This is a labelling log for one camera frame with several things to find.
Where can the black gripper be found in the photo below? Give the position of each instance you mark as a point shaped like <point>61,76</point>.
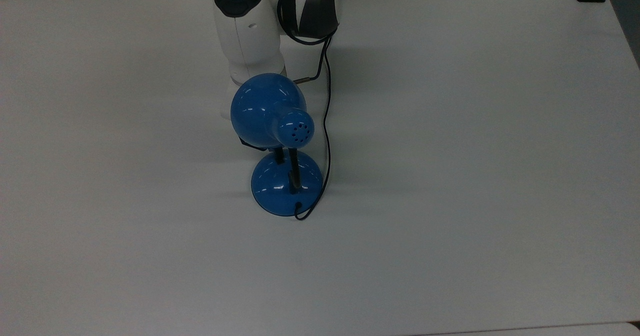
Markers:
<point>257,147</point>

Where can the blue desk lamp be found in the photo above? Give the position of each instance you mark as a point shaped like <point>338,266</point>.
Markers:
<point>265,105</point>

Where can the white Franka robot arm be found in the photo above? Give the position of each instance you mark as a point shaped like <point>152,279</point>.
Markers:
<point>250,35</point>

